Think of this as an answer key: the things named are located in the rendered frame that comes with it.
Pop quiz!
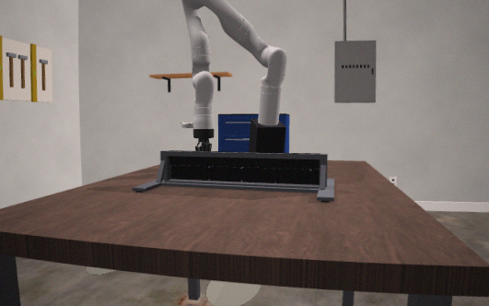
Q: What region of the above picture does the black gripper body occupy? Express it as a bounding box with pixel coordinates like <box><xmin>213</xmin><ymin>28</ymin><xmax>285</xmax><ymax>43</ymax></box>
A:
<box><xmin>193</xmin><ymin>129</ymin><xmax>214</xmax><ymax>151</ymax></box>

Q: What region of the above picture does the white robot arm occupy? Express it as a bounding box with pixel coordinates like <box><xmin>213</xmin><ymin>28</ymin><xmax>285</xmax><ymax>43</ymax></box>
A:
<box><xmin>181</xmin><ymin>0</ymin><xmax>287</xmax><ymax>129</ymax></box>

